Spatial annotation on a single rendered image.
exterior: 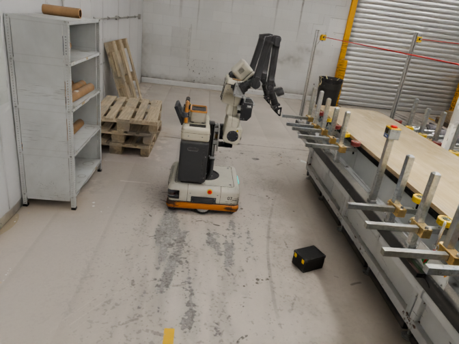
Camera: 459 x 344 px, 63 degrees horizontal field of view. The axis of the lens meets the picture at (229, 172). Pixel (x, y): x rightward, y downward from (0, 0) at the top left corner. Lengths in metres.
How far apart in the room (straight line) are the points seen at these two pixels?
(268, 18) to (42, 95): 6.93
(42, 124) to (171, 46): 6.38
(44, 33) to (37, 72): 0.29
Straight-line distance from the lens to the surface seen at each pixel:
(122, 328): 2.41
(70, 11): 3.65
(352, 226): 3.47
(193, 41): 9.34
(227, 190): 3.40
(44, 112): 3.30
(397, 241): 2.30
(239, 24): 9.35
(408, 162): 2.30
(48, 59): 3.19
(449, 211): 2.34
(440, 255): 1.95
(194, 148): 3.28
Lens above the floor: 1.72
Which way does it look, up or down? 23 degrees down
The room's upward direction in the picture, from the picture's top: 8 degrees clockwise
